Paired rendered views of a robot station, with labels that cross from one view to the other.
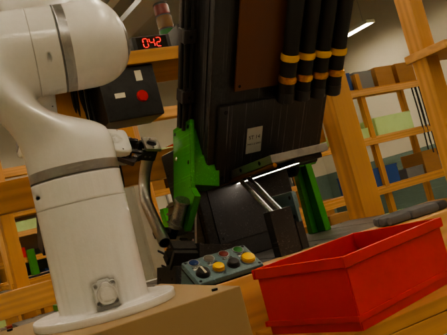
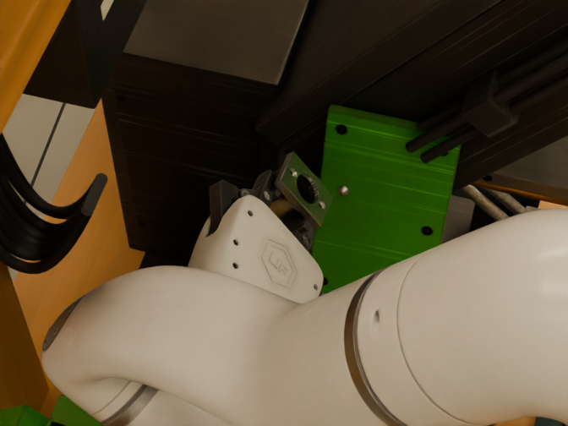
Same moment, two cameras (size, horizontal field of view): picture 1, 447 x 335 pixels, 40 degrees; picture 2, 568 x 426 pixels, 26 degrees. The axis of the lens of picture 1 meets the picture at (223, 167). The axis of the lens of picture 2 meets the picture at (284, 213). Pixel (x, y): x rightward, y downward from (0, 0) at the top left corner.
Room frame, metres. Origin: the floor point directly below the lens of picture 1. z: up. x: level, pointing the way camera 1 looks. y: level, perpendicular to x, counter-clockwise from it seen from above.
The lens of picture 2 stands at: (1.17, 0.61, 2.07)
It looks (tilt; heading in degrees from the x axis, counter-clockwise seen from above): 55 degrees down; 313
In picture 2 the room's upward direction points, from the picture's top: straight up
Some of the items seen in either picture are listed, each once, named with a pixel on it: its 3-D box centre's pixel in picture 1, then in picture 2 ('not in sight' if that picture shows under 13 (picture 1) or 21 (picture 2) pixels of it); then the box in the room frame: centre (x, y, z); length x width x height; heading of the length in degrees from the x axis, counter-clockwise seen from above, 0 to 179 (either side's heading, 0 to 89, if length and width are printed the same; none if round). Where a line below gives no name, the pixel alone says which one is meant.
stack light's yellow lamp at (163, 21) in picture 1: (165, 23); not in sight; (1.96, 0.06, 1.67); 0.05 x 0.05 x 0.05
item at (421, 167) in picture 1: (366, 164); not in sight; (7.45, -1.67, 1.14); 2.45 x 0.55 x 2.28; 122
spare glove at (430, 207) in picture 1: (406, 214); not in sight; (1.56, -0.41, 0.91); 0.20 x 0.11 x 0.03; 115
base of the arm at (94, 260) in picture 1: (91, 244); not in sight; (0.84, 0.20, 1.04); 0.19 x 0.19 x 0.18
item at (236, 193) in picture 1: (231, 197); (237, 71); (1.81, 0.00, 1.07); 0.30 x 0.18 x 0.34; 118
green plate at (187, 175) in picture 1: (195, 163); (388, 188); (1.55, 0.07, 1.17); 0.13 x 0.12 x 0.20; 118
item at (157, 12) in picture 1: (161, 10); not in sight; (1.96, 0.06, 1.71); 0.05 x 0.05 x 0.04
